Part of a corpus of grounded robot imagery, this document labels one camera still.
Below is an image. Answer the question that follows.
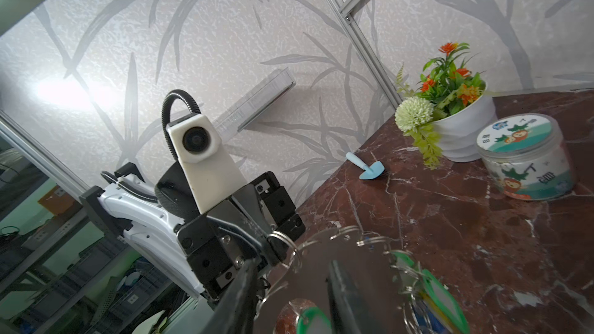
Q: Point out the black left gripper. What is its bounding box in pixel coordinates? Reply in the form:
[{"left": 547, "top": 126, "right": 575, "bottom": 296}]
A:
[{"left": 176, "top": 172, "right": 306, "bottom": 299}]

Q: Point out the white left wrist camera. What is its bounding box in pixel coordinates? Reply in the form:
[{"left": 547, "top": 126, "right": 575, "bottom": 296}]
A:
[{"left": 166, "top": 114, "right": 248, "bottom": 214}]

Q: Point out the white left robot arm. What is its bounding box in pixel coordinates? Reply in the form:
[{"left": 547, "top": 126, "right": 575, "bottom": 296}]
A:
[{"left": 80, "top": 90, "right": 306, "bottom": 304}]

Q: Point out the clear plastic wall tray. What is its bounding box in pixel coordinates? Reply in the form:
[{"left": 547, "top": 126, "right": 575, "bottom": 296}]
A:
[{"left": 213, "top": 68, "right": 296, "bottom": 144}]

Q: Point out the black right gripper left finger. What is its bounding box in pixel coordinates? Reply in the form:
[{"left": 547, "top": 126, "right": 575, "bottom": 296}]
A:
[{"left": 202, "top": 259, "right": 259, "bottom": 334}]

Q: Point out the printed snack jar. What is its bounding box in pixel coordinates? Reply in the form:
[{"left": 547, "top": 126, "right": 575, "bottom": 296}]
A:
[{"left": 476, "top": 114, "right": 577, "bottom": 201}]

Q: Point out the light blue toy trowel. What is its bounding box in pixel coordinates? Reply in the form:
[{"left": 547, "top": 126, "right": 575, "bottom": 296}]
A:
[{"left": 346, "top": 152, "right": 385, "bottom": 180}]

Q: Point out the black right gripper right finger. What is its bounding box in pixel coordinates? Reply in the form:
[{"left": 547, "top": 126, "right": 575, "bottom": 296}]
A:
[{"left": 326, "top": 261, "right": 385, "bottom": 333}]

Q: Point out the potted artificial flower plant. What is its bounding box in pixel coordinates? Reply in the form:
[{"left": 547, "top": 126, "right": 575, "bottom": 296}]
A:
[{"left": 394, "top": 43, "right": 497, "bottom": 169}]

